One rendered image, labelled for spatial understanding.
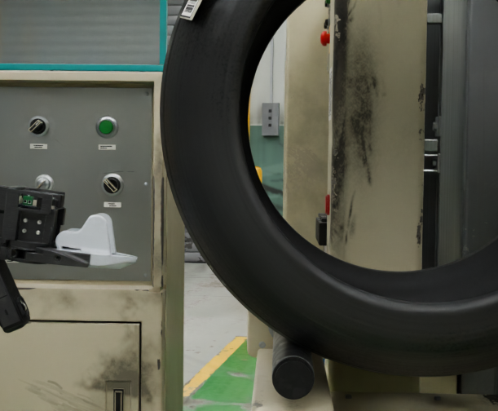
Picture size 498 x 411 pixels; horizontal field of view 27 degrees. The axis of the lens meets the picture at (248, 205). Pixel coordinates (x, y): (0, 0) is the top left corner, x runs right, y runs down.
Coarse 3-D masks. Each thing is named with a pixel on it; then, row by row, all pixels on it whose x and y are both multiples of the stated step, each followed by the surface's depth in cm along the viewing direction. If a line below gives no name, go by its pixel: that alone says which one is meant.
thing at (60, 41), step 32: (0, 0) 175; (32, 0) 175; (64, 0) 175; (96, 0) 175; (128, 0) 174; (160, 0) 174; (0, 32) 175; (32, 32) 175; (64, 32) 175; (96, 32) 175; (128, 32) 175; (160, 32) 174; (0, 64) 175; (32, 64) 175; (64, 64) 175; (96, 64) 175; (128, 64) 174; (160, 64) 175
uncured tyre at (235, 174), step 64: (256, 0) 104; (192, 64) 106; (256, 64) 132; (192, 128) 106; (192, 192) 108; (256, 192) 105; (256, 256) 106; (320, 256) 133; (320, 320) 106; (384, 320) 106; (448, 320) 105
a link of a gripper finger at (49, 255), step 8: (40, 248) 115; (48, 248) 116; (56, 248) 117; (24, 256) 116; (32, 256) 114; (40, 256) 114; (48, 256) 114; (56, 256) 115; (64, 256) 114; (72, 256) 115; (80, 256) 115; (88, 256) 115; (56, 264) 114; (64, 264) 114; (72, 264) 115; (80, 264) 115; (88, 264) 115
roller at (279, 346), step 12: (276, 336) 123; (276, 348) 116; (288, 348) 111; (300, 348) 112; (276, 360) 109; (288, 360) 106; (300, 360) 106; (276, 372) 106; (288, 372) 106; (300, 372) 106; (312, 372) 106; (276, 384) 106; (288, 384) 106; (300, 384) 106; (312, 384) 107; (288, 396) 107; (300, 396) 107
